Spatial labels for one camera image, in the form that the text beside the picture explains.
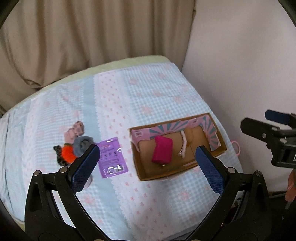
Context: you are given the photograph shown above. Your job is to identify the orange pompom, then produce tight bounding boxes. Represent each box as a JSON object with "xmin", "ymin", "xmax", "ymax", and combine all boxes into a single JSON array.
[{"xmin": 61, "ymin": 145, "xmax": 77, "ymax": 164}]

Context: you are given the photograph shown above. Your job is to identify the black patterned scrunchie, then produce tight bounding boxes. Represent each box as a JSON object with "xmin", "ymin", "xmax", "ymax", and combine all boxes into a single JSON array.
[{"xmin": 53, "ymin": 146, "xmax": 69, "ymax": 167}]

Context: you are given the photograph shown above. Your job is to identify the grey fluffy scrunchie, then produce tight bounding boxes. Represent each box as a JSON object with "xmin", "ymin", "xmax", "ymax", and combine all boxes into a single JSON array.
[{"xmin": 73, "ymin": 136, "xmax": 95, "ymax": 157}]

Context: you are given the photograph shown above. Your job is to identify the purple foil packet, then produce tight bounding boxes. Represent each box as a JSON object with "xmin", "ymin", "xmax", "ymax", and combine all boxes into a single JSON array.
[{"xmin": 97, "ymin": 137, "xmax": 128, "ymax": 178}]

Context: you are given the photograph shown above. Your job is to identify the pink knotted cloth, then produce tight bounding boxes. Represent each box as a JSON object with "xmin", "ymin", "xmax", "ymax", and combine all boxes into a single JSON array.
[{"xmin": 64, "ymin": 120, "xmax": 84, "ymax": 144}]

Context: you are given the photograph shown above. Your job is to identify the white pink hair band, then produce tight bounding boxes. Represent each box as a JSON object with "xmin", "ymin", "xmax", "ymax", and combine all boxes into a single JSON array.
[{"xmin": 178, "ymin": 131, "xmax": 187, "ymax": 159}]

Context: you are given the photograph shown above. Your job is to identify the magenta pouch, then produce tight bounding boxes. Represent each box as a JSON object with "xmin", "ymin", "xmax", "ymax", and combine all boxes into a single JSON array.
[{"xmin": 152, "ymin": 136, "xmax": 173, "ymax": 165}]

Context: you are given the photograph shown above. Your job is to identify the pink cardboard box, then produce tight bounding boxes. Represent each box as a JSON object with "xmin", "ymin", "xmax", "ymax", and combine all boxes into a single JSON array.
[{"xmin": 129, "ymin": 113, "xmax": 227, "ymax": 181}]

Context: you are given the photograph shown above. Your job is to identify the person's right hand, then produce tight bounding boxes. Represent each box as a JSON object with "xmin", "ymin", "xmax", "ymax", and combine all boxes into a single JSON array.
[{"xmin": 285, "ymin": 169, "xmax": 296, "ymax": 202}]

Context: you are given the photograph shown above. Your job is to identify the light blue checkered bedspread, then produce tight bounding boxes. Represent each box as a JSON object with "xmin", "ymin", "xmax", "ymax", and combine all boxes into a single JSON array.
[{"xmin": 1, "ymin": 62, "xmax": 241, "ymax": 240}]

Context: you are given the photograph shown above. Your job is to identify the green mattress sheet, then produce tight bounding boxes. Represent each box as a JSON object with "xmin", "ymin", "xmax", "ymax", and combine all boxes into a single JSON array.
[{"xmin": 30, "ymin": 55, "xmax": 174, "ymax": 98}]

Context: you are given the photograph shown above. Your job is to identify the beige curtain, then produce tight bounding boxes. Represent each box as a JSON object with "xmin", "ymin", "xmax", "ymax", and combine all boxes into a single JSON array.
[{"xmin": 1, "ymin": 1, "xmax": 196, "ymax": 113}]

